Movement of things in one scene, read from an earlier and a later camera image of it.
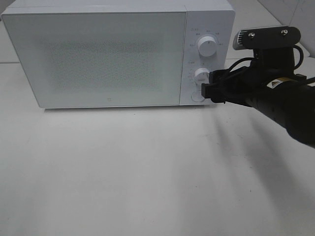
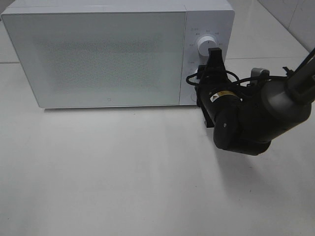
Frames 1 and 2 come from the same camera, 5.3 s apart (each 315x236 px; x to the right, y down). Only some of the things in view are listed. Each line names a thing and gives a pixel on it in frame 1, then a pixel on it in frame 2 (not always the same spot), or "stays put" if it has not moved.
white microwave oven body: (106, 54) stays put
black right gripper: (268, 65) → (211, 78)
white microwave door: (91, 59) stays put
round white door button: (197, 96) stays put
